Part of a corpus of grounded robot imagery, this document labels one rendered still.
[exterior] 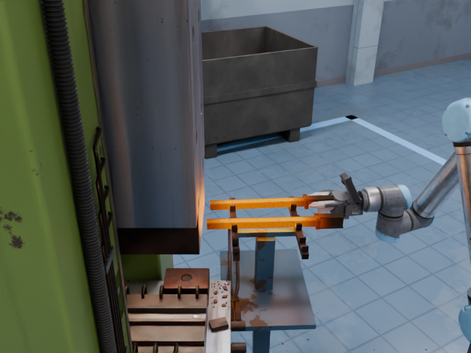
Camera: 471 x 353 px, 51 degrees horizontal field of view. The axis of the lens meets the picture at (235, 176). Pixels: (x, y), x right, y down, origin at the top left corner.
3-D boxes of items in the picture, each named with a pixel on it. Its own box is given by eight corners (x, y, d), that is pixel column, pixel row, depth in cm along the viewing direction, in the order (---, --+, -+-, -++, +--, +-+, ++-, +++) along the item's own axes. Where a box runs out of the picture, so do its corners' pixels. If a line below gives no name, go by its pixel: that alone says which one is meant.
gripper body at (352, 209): (333, 220, 177) (365, 217, 178) (336, 199, 172) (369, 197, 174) (326, 209, 183) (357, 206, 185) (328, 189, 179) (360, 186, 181)
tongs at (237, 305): (228, 219, 212) (228, 216, 212) (237, 219, 212) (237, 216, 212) (228, 322, 160) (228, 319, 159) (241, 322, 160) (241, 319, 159)
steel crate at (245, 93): (157, 121, 490) (150, 34, 450) (268, 105, 530) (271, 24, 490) (186, 164, 409) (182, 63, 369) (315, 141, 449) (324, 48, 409)
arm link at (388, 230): (409, 240, 188) (414, 211, 182) (385, 247, 183) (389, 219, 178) (392, 227, 195) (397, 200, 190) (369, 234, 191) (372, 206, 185)
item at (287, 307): (296, 253, 195) (296, 248, 194) (315, 329, 160) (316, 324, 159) (219, 255, 194) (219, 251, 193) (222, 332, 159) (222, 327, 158)
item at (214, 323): (225, 319, 130) (225, 316, 129) (228, 328, 127) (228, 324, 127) (208, 323, 129) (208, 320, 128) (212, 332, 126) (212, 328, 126)
